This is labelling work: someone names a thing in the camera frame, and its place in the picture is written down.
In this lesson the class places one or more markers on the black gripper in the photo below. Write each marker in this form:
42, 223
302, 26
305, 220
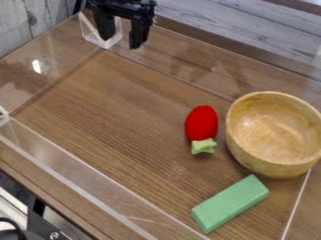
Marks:
135, 10

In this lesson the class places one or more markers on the red plush strawberry toy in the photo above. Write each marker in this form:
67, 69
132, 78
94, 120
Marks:
201, 129

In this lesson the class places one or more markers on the wooden bowl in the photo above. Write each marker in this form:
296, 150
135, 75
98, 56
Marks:
273, 134

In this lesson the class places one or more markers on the black table leg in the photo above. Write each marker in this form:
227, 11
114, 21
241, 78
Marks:
39, 207

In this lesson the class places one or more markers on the green rectangular block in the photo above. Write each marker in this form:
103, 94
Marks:
229, 203

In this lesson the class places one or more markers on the clear acrylic corner bracket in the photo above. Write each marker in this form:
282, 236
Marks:
91, 34

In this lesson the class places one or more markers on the clear acrylic tray wall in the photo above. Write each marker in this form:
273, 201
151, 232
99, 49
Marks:
92, 140

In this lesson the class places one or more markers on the black metal bracket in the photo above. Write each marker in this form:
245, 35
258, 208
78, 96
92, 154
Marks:
43, 228

